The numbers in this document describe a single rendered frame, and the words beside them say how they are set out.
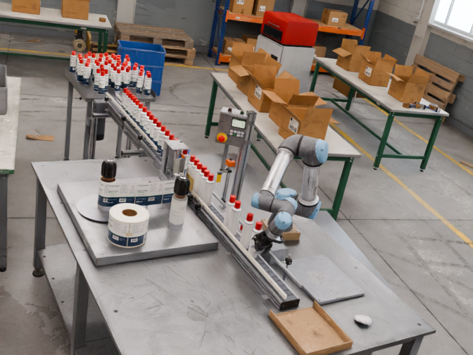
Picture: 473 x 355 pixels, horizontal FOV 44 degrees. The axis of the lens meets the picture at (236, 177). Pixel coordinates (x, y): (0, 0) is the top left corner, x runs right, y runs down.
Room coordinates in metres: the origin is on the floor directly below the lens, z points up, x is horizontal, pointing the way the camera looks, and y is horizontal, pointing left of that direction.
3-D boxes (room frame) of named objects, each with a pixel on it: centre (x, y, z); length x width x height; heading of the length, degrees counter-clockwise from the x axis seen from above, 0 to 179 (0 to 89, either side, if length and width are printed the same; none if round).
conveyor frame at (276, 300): (2.98, 0.08, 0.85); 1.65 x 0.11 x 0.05; 33
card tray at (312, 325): (2.15, -0.46, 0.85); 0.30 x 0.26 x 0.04; 33
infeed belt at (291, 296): (2.98, 0.08, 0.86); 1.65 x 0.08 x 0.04; 33
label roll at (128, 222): (2.56, 0.50, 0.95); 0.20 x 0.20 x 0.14
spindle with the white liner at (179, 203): (2.76, 0.28, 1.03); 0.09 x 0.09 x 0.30
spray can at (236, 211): (2.80, -0.03, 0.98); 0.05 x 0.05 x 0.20
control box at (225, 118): (3.12, 0.07, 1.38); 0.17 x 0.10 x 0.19; 88
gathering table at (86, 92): (5.01, 1.29, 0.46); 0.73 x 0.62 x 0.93; 33
